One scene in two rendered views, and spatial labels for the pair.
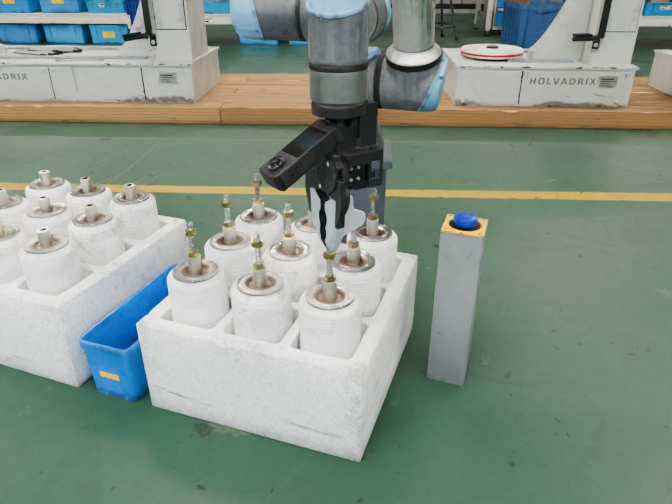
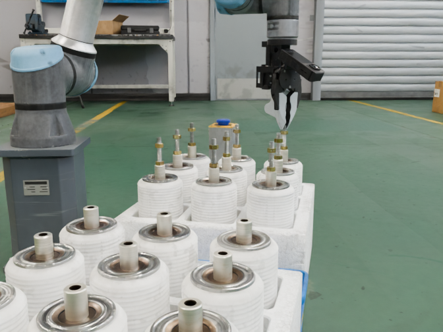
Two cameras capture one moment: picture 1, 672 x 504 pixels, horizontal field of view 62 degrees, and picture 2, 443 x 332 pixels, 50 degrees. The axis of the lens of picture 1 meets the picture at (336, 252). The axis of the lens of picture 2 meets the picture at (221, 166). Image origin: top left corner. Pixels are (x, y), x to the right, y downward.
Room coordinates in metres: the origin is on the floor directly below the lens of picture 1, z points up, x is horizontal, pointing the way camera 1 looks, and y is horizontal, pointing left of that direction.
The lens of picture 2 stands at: (1.00, 1.14, 0.50)
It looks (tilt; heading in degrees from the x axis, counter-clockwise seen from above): 13 degrees down; 264
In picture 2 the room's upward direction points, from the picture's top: straight up
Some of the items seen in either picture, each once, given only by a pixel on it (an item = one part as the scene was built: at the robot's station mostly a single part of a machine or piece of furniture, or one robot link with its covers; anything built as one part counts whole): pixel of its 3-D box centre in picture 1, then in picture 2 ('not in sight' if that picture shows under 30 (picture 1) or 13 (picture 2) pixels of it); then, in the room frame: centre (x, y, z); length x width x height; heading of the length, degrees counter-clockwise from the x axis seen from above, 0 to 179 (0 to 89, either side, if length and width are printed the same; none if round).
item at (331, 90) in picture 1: (337, 86); (281, 30); (0.74, 0.00, 0.56); 0.08 x 0.08 x 0.05
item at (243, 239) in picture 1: (230, 241); (213, 181); (0.92, 0.19, 0.25); 0.08 x 0.08 x 0.01
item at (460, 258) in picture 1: (455, 303); (223, 178); (0.86, -0.22, 0.16); 0.07 x 0.07 x 0.31; 71
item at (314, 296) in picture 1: (329, 296); (283, 161); (0.73, 0.01, 0.25); 0.08 x 0.08 x 0.01
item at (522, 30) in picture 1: (531, 25); not in sight; (5.19, -1.68, 0.18); 0.50 x 0.41 x 0.37; 2
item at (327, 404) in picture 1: (293, 325); (226, 235); (0.88, 0.08, 0.09); 0.39 x 0.39 x 0.18; 71
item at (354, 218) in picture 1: (347, 222); (284, 109); (0.72, -0.02, 0.38); 0.06 x 0.03 x 0.09; 123
